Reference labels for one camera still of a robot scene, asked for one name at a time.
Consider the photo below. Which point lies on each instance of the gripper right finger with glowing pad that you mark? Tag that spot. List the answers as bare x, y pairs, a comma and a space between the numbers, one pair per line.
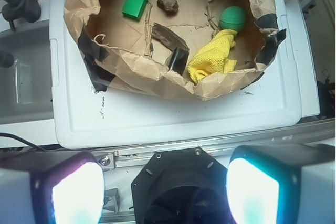
282, 183

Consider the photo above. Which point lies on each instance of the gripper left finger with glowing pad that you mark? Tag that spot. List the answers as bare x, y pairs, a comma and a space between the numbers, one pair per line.
51, 187

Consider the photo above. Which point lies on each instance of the black box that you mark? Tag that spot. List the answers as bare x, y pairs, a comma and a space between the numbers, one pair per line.
177, 60

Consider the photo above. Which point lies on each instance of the white plastic tray lid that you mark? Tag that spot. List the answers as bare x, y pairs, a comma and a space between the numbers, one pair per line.
84, 118

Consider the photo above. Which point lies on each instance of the clear plastic bin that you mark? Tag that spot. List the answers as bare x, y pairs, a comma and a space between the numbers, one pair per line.
26, 85

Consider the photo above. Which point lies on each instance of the yellow knitted cloth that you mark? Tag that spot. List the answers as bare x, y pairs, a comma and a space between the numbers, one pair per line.
214, 57

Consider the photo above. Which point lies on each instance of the green rubber ball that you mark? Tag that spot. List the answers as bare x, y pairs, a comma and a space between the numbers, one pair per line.
233, 18

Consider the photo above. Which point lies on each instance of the crumpled brown paper bag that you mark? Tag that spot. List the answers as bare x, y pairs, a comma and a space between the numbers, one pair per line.
119, 52

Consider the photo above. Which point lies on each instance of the dark wood bark piece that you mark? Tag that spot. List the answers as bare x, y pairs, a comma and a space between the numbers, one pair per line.
168, 38

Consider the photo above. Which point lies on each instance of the black clamp knob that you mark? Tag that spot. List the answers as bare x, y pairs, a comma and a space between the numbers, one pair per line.
29, 10

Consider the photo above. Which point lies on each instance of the brown rock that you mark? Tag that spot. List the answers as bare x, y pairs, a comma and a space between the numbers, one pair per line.
169, 6

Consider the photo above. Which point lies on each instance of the aluminium profile rail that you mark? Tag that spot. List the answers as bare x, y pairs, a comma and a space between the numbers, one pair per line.
137, 155

